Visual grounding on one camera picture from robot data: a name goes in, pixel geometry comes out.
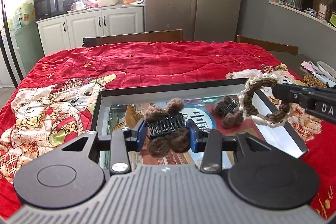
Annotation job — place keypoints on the brown white-trim scrunchie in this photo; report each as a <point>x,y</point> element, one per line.
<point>256,106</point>

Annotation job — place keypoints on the beige plastic basin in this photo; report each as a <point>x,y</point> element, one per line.
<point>105,3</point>

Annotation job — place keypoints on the brown knit hair claw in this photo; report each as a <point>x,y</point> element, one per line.
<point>168,131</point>
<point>229,112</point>

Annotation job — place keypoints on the black microwave oven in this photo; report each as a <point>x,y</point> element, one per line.
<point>48,8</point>

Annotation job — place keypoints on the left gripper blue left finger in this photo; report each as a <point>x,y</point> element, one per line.
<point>123,141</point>

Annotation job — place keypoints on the white mug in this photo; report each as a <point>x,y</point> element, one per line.
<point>79,5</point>

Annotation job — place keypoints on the wooden bead mat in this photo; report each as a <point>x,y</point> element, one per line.
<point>313,81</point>

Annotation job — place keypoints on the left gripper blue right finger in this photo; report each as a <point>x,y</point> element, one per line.
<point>210,144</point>

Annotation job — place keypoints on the white plates stack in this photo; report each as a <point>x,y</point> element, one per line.
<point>327,70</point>

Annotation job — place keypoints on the brown wooden chair right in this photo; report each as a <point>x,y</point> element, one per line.
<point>269,46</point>

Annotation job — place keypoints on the colourful printed paper sheet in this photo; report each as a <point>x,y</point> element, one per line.
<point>200,110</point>

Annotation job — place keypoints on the black shallow cardboard box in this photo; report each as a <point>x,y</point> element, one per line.
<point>284,138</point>

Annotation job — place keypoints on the red quilted bedspread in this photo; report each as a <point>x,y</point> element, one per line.
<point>138,64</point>

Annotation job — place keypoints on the dark wooden chair back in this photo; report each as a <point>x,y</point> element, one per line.
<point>152,37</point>

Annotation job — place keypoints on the brown paper pyramid packet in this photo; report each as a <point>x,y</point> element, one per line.
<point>132,116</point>

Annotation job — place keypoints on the white kitchen cabinet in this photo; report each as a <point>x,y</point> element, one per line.
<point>67,31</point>

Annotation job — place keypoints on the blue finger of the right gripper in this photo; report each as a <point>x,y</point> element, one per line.
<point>290,93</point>

